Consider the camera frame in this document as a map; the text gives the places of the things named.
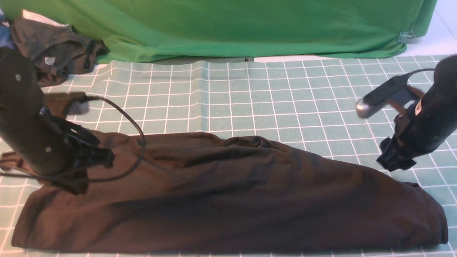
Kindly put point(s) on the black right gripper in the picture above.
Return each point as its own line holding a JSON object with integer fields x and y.
{"x": 408, "y": 141}

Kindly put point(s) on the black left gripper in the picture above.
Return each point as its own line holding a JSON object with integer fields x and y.
{"x": 81, "y": 147}

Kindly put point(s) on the dark gray long-sleeve shirt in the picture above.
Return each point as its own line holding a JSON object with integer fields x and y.
{"x": 195, "y": 192}

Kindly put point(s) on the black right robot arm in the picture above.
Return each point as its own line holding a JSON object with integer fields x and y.
{"x": 425, "y": 119}

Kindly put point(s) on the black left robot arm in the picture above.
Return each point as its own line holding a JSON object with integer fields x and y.
{"x": 45, "y": 146}

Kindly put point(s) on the crumpled dark gray shirt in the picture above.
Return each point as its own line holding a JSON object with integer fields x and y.
{"x": 57, "y": 52}

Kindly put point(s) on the metal binder clip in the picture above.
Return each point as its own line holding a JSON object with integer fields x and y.
{"x": 406, "y": 37}

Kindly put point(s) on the green checkered tablecloth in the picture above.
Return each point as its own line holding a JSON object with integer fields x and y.
{"x": 306, "y": 104}

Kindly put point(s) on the green backdrop cloth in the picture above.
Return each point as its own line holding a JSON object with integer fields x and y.
{"x": 143, "y": 31}

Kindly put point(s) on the blue garment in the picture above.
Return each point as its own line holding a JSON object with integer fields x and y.
{"x": 6, "y": 39}

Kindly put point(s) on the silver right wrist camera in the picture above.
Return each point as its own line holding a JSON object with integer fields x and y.
{"x": 376, "y": 100}

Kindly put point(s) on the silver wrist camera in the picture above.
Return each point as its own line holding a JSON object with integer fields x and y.
{"x": 376, "y": 100}
{"x": 77, "y": 108}

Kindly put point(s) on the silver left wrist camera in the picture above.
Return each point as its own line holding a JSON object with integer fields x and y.
{"x": 77, "y": 108}

